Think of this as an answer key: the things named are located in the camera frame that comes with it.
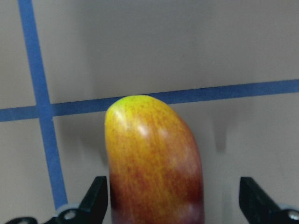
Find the red yellow mango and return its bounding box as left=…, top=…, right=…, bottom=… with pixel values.
left=105, top=95, right=204, bottom=224

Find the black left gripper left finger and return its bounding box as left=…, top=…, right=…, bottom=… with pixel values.
left=4, top=176, right=108, bottom=224

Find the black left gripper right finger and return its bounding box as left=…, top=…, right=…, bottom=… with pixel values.
left=239, top=177, right=299, bottom=224

